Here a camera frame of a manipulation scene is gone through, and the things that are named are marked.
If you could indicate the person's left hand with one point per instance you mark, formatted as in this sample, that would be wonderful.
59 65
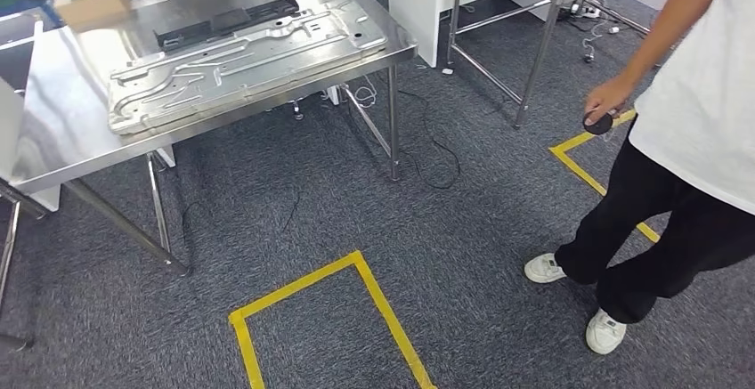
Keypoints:
607 97

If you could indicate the black handheld controller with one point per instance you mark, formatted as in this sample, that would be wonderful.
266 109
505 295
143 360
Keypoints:
599 124

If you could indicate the black plastic panel with cutouts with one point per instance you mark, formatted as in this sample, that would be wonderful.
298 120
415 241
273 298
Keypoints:
177 35

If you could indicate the person's left forearm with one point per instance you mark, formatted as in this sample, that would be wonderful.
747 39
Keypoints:
666 26

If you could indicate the stainless steel workbench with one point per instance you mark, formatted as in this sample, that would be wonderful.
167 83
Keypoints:
65 127

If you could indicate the cardboard box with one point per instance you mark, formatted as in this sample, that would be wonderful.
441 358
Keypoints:
88 13

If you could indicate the white power strip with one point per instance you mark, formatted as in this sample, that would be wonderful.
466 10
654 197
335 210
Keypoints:
587 12

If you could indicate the person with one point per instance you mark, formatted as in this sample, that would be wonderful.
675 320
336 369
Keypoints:
696 79

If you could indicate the stamped silver metal panel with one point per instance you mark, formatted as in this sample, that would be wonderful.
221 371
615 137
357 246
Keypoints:
236 74

